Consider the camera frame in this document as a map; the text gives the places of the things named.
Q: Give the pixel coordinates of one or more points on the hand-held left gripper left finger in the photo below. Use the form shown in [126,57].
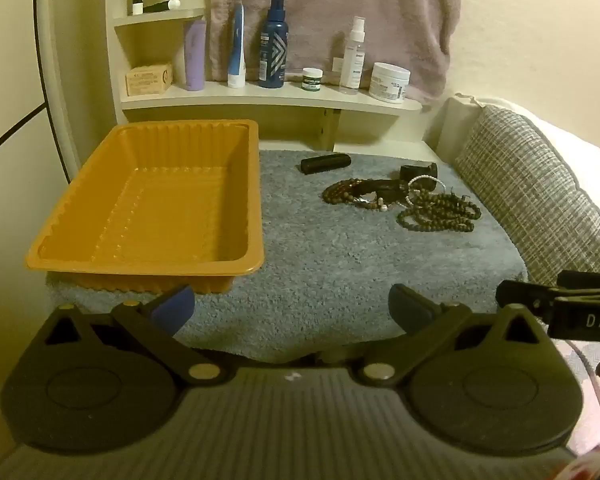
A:
[172,307]

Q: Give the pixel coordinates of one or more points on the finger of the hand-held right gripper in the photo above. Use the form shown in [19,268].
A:
[525,296]

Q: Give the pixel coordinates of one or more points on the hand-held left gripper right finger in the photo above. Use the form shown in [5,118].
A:
[407,306]

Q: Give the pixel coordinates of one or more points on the jewelry pile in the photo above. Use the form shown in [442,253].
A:
[440,212]

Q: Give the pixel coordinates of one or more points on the orange plastic tray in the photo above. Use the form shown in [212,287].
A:
[145,210]

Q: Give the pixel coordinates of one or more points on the small black box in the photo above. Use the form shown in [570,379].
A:
[411,171]

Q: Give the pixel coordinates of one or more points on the black rectangular case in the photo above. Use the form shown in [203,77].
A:
[325,164]

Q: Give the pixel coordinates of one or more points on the grey fluffy mat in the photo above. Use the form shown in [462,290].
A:
[330,270]

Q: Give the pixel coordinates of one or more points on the woven grey cushion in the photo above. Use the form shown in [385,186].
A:
[525,180]

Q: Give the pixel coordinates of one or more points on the white padded cushion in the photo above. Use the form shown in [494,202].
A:
[580,160]

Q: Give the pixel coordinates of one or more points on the white cream jar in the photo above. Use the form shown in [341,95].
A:
[389,83]

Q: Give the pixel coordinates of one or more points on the small cardboard box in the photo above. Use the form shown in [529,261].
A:
[149,80]

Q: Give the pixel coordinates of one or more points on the cream wooden shelf unit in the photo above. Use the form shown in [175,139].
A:
[280,97]

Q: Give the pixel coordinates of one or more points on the small green white jar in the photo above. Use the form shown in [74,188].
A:
[312,81]

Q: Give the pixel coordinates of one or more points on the clear spray bottle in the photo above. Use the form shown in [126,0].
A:
[352,65]

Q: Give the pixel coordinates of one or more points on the purple tube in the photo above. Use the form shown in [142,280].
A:
[194,57]

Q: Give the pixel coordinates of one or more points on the white blue tube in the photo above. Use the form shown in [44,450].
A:
[236,50]

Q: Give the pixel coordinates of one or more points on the dark blue spray bottle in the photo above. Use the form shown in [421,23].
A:
[274,50]

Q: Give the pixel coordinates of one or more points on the lying black white tube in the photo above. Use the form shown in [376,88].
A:
[161,6]

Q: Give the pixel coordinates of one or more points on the grey door frame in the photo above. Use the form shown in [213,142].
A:
[47,60]

